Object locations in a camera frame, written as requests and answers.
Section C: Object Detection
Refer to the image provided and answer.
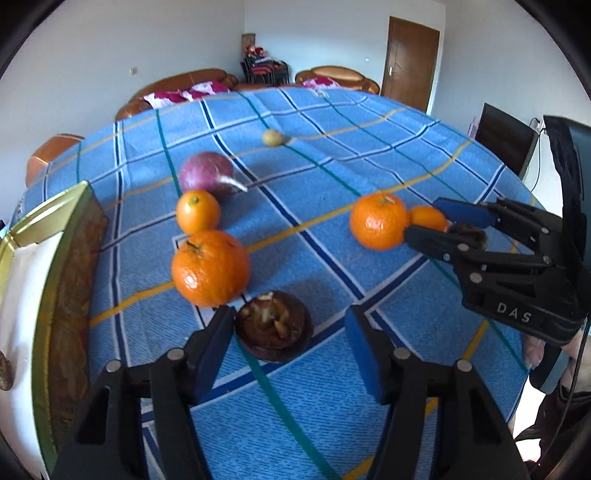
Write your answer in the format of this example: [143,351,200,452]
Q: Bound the person's dark clothing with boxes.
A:
[512,378,591,480]

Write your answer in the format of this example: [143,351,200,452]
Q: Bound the person's right hand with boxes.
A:
[521,335,542,370]

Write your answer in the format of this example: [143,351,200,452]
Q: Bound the large orange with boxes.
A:
[171,230,251,308]

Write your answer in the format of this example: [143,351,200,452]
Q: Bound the long brown leather sofa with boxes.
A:
[115,68,241,121]

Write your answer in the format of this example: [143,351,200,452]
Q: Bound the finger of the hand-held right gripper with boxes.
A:
[433,198,564,259]
[404,225,555,287]

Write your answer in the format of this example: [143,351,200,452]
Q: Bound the purple onion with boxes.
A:
[179,151,249,197]

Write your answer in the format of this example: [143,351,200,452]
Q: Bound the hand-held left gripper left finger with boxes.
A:
[51,305,238,480]

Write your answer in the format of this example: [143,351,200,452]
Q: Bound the brown leather armchair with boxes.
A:
[294,65,380,95]
[25,134,86,188]

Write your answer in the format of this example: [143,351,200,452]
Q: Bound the brown wooden door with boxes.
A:
[382,16,440,114]

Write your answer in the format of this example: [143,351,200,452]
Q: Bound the blue plaid tablecloth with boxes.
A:
[23,87,552,480]

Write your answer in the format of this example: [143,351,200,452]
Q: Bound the medium orange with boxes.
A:
[349,194,411,252]

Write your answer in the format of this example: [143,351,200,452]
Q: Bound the stacked black chairs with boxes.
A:
[240,53,289,86]

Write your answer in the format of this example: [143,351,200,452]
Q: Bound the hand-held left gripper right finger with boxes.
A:
[344,305,532,480]

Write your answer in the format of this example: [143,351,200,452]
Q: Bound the black flat screen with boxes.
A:
[475,102,536,178]

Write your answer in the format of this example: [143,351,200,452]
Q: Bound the small orange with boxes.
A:
[409,206,450,233]
[176,190,221,234]

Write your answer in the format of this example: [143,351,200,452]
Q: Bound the gold tin box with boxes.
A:
[0,181,109,478]

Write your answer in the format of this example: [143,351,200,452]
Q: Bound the dark brown mangosteen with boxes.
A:
[235,291,314,363]
[447,222,489,250]

